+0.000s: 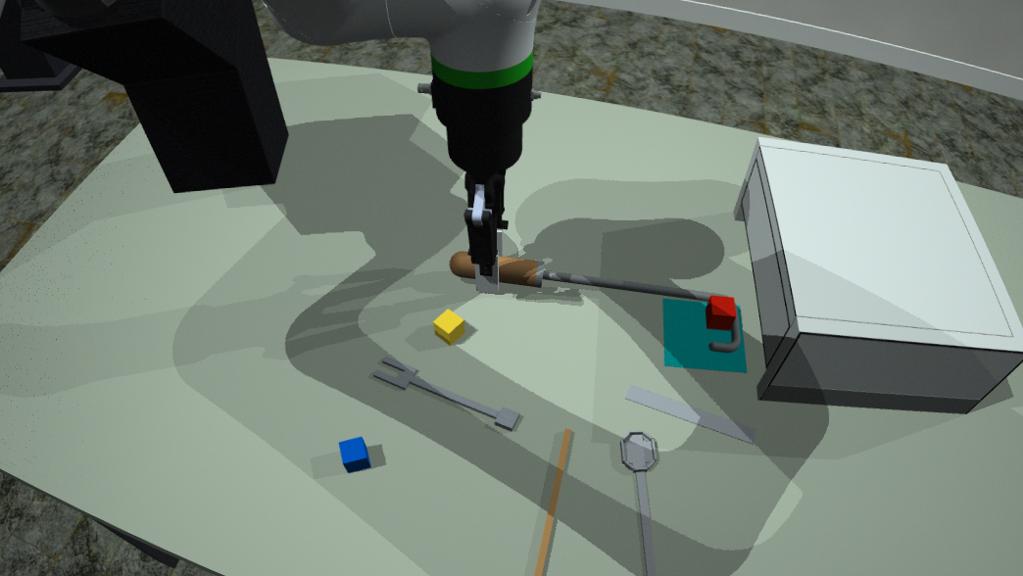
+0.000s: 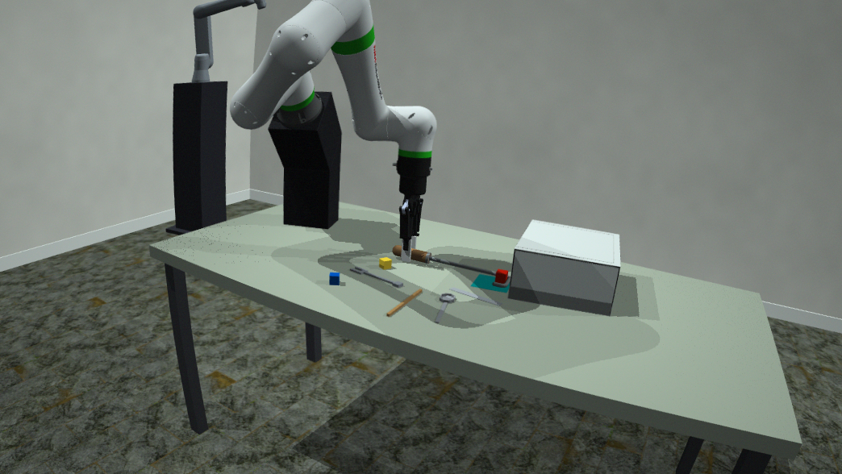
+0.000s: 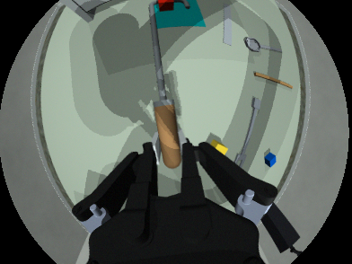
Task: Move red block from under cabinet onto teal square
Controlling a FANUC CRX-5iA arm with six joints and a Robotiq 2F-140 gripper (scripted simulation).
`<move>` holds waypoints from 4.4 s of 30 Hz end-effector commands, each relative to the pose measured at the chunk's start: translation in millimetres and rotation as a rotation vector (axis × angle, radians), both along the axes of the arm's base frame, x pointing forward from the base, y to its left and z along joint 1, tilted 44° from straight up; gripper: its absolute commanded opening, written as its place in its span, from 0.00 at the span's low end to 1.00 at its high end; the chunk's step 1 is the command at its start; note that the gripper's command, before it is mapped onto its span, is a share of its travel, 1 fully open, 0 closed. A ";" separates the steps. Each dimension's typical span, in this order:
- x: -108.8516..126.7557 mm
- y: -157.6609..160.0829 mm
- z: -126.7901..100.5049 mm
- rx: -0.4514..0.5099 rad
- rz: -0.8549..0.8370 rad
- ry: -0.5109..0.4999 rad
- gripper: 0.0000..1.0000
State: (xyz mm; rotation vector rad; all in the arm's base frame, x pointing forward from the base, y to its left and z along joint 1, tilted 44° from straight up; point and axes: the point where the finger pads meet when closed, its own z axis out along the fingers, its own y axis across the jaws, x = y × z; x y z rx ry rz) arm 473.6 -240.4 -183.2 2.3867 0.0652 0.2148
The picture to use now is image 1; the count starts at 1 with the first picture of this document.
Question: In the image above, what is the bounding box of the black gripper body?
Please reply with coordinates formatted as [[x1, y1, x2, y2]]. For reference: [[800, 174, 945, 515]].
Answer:
[[446, 125, 522, 204]]

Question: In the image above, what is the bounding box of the teal square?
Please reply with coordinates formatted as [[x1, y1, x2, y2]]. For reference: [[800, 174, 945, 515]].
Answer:
[[663, 299, 747, 373]]

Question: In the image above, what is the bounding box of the grey spoon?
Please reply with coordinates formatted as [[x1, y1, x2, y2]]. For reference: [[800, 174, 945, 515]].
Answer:
[[620, 430, 657, 576]]

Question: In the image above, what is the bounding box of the blue cube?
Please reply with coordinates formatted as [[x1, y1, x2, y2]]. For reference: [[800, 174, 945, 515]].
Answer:
[[339, 437, 371, 473]]

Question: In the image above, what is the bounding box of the steel hook with wooden handle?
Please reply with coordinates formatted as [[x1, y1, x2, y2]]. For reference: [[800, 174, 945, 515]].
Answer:
[[450, 251, 741, 353]]

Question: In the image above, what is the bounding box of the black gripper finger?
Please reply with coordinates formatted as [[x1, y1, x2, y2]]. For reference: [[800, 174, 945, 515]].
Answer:
[[463, 172, 504, 293], [497, 170, 509, 257]]

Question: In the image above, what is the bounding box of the yellow cube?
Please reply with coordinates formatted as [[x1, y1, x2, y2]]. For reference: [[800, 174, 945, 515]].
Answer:
[[433, 309, 465, 346]]

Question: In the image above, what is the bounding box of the grey flat bar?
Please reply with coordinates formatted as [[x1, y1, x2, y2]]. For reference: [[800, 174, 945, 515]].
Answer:
[[625, 385, 756, 444]]

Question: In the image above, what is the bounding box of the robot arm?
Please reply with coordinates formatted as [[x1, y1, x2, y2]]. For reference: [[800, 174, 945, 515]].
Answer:
[[34, 0, 541, 137]]

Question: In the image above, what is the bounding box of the orange long thin bar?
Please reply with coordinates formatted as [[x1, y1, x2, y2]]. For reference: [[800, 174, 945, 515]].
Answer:
[[534, 428, 571, 576]]

